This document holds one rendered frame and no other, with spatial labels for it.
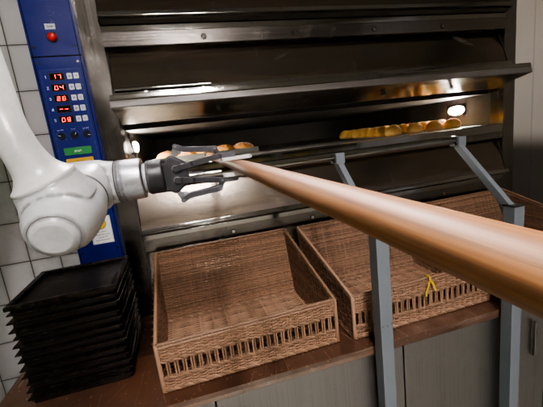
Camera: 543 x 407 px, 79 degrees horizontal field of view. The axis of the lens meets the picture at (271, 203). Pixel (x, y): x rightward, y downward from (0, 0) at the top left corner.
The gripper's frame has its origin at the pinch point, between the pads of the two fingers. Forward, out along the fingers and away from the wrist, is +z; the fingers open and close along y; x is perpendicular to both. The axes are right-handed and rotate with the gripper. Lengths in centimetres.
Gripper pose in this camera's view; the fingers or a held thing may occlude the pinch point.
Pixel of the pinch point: (237, 165)
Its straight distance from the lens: 78.7
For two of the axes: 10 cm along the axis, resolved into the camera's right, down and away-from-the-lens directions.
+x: 2.5, 1.6, -9.5
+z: 9.6, -1.6, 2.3
